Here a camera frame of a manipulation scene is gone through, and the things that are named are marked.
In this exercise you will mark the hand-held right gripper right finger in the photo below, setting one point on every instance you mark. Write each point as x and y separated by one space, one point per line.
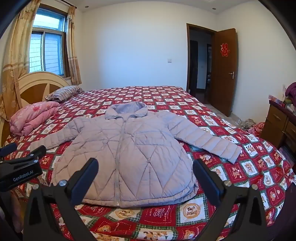
207 179

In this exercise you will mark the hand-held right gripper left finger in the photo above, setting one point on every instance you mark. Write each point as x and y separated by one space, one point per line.
89 172

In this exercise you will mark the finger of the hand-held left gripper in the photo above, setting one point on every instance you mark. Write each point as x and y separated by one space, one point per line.
9 149
37 154

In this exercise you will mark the quilted down jacket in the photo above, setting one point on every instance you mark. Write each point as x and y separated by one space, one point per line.
138 150

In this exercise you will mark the clothes pile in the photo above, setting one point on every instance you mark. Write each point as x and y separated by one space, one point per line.
248 124

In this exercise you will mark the pink floral folded quilt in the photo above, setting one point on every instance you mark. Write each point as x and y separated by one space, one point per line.
32 118

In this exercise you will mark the cream wooden headboard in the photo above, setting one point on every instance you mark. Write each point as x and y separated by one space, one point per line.
32 90

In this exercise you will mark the striped pillow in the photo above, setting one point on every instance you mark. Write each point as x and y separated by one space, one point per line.
62 92

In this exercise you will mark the red bag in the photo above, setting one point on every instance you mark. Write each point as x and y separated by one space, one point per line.
257 128

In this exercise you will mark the wooden dresser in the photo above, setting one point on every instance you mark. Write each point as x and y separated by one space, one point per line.
275 122

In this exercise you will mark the red checked printed bedspread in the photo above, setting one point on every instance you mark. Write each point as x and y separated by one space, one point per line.
166 97

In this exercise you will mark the brown wooden door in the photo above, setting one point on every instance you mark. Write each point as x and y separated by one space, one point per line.
224 81

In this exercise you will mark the wide beige patterned curtain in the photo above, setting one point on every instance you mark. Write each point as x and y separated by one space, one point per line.
18 46

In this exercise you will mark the window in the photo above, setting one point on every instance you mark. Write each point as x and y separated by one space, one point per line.
49 51

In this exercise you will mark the colourful printed box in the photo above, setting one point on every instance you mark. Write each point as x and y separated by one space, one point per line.
276 100

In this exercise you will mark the purple cloth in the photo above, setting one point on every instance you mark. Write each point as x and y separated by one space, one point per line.
291 91

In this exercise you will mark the red paper door decoration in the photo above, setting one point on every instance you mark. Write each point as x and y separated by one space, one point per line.
224 49

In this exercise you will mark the dark curtain rod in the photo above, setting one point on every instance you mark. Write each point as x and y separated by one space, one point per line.
67 3

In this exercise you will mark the dark door frame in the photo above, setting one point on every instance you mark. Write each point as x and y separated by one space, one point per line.
187 58

